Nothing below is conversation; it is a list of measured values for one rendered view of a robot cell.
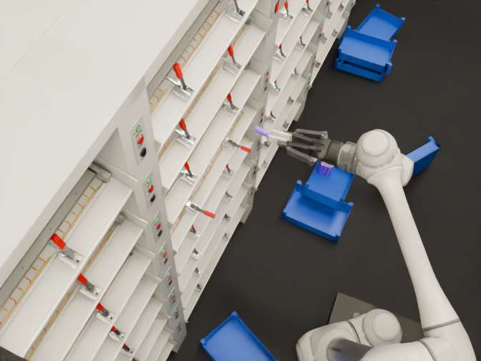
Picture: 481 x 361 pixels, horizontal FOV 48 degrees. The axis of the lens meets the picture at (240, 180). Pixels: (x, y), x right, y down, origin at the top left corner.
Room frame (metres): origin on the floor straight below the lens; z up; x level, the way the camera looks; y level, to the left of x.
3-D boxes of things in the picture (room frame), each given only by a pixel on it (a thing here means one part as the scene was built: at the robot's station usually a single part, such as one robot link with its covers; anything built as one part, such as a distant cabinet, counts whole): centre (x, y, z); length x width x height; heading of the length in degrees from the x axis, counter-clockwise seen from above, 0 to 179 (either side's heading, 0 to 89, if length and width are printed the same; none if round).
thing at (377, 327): (0.55, -0.56, 0.44); 0.18 x 0.16 x 0.22; 111
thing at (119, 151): (0.59, 0.29, 0.88); 0.20 x 0.09 x 1.75; 69
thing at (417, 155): (1.54, -0.85, 0.10); 0.30 x 0.08 x 0.20; 126
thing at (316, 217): (1.25, -0.40, 0.04); 0.30 x 0.20 x 0.08; 69
